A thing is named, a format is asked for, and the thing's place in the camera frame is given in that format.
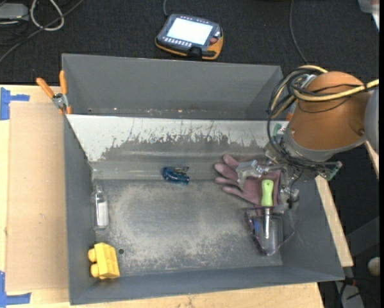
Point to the pink rubber glove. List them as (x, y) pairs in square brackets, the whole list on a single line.
[(231, 175)]

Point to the clear plastic bottle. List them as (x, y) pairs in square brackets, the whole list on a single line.
[(100, 208)]

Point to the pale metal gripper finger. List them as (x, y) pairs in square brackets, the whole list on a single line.
[(247, 170), (289, 194)]

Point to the yellow toy block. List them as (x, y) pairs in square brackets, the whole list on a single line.
[(105, 261)]

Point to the grey metal bin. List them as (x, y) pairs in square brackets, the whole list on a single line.
[(179, 223)]

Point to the brown cardboard board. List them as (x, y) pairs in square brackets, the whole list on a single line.
[(34, 188)]

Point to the blue crumpled packet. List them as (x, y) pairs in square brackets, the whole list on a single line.
[(175, 175)]

